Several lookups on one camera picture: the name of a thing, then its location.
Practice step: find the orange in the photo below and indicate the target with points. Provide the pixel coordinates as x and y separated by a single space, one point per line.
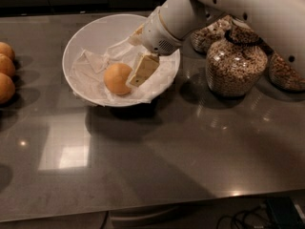
115 78
6 66
7 50
7 88

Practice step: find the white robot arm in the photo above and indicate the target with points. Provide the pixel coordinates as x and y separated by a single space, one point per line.
280 23

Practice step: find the white bowl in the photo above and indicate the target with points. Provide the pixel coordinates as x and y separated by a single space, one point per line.
98 35

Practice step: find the front glass cereal jar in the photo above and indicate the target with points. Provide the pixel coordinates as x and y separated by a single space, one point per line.
235 62

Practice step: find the right glass jar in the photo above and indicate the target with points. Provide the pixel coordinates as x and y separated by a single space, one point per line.
284 76

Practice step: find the white paper napkin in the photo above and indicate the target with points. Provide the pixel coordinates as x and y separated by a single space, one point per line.
87 71

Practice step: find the back left glass jar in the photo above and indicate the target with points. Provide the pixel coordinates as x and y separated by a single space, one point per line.
202 39

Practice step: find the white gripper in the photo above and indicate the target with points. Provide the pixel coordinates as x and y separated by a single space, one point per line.
157 35

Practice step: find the black power adapter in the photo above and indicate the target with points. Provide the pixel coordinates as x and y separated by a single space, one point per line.
283 214

